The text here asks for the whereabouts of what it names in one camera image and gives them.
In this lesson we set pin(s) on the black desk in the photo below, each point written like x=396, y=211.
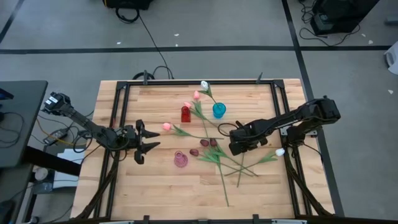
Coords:
x=21, y=124

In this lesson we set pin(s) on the red glass vase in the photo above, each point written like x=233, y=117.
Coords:
x=185, y=115

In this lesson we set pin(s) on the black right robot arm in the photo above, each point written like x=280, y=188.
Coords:
x=311, y=113

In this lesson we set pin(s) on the pink glass vase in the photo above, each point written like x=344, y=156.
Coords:
x=181, y=160

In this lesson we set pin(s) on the dark red artificial tulip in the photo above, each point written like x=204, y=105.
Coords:
x=204, y=143
x=194, y=152
x=213, y=142

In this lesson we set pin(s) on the black equipment box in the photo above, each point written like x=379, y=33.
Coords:
x=335, y=18

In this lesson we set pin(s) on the black aluminium table frame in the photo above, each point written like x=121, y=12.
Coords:
x=199, y=82

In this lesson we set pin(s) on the pink artificial tulip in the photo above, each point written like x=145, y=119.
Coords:
x=187, y=105
x=196, y=95
x=167, y=126

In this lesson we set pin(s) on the blue glass vase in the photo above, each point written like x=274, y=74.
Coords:
x=219, y=112

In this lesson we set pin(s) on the black power adapter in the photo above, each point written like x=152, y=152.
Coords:
x=56, y=135

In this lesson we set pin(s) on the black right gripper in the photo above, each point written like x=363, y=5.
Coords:
x=245, y=137

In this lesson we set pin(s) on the black equipment case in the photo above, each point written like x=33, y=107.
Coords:
x=127, y=3

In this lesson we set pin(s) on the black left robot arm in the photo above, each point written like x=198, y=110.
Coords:
x=81, y=119

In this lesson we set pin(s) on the white plastic object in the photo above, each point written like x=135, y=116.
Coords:
x=392, y=59

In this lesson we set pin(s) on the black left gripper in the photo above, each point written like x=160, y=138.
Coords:
x=138, y=140

